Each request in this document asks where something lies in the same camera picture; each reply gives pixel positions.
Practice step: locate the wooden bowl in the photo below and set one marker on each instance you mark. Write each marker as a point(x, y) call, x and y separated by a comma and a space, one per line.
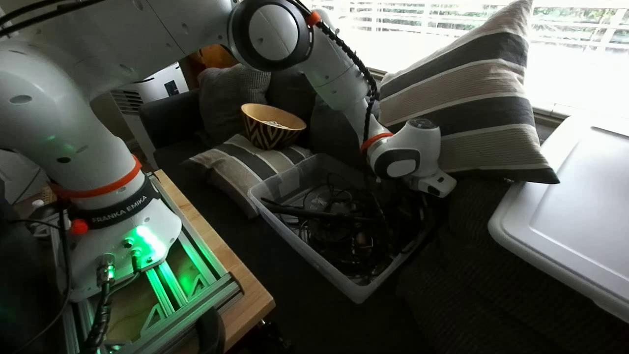
point(269, 127)

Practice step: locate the striped grey cushion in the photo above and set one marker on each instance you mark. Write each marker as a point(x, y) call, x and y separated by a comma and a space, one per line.
point(474, 92)

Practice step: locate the flat striped cushion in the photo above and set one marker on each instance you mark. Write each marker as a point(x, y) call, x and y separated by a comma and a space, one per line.
point(236, 167)

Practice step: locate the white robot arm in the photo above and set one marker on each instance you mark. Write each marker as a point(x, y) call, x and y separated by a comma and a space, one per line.
point(55, 56)

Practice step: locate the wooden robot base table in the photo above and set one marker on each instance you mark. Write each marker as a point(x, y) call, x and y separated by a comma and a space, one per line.
point(149, 275)

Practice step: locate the white box lid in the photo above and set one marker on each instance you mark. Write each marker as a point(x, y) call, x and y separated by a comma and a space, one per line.
point(578, 230)

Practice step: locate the clear plastic storage box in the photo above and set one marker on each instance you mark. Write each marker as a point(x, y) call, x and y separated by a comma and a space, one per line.
point(348, 228)

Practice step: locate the white window blinds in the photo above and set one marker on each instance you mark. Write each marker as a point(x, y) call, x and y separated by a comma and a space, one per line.
point(597, 27)

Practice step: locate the grey knitted cushion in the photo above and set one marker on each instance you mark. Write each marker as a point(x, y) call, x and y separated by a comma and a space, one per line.
point(220, 96)

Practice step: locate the dark sofa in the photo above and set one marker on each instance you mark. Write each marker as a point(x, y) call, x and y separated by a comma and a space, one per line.
point(460, 294)

